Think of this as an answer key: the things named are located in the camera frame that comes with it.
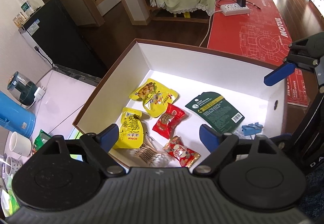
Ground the brown white storage box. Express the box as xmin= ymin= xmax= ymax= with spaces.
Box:
xmin=73 ymin=40 xmax=287 ymax=158

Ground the green tissue pack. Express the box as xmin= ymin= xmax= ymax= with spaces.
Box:
xmin=1 ymin=183 xmax=20 ymax=217

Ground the red snack packet gold label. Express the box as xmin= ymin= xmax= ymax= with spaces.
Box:
xmin=153 ymin=103 xmax=187 ymax=139

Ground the white ceramic cup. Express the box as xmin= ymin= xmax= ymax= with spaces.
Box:
xmin=9 ymin=132 xmax=32 ymax=156

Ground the white power strip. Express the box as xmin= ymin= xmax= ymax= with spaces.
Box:
xmin=220 ymin=3 xmax=250 ymax=16

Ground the dark green humidifier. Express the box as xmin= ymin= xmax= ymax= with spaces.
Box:
xmin=7 ymin=71 xmax=38 ymax=106

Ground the green snack bag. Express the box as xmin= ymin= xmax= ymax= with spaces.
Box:
xmin=31 ymin=130 xmax=52 ymax=154

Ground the dark green sachet card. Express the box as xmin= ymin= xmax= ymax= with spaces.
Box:
xmin=185 ymin=92 xmax=245 ymax=134

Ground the blue thermos jug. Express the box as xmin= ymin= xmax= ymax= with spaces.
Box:
xmin=0 ymin=92 xmax=36 ymax=138

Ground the grey patterned mug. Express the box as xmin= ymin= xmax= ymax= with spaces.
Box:
xmin=5 ymin=156 xmax=22 ymax=176

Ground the yellow snack packet small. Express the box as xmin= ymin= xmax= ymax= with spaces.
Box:
xmin=113 ymin=107 xmax=144 ymax=149

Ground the red yellow candy packet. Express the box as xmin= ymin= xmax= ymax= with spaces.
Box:
xmin=163 ymin=136 xmax=200 ymax=168

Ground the blue binder clip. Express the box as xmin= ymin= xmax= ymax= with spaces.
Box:
xmin=242 ymin=122 xmax=264 ymax=136

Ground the red motul floor mat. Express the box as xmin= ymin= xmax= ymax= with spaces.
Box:
xmin=206 ymin=0 xmax=311 ymax=108

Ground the yellow snack packet large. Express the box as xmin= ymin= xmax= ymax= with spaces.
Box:
xmin=129 ymin=78 xmax=178 ymax=118

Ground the white power adapter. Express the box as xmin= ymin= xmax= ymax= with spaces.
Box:
xmin=34 ymin=87 xmax=46 ymax=101

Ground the black mini fridge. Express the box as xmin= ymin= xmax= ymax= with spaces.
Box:
xmin=19 ymin=0 xmax=108 ymax=78

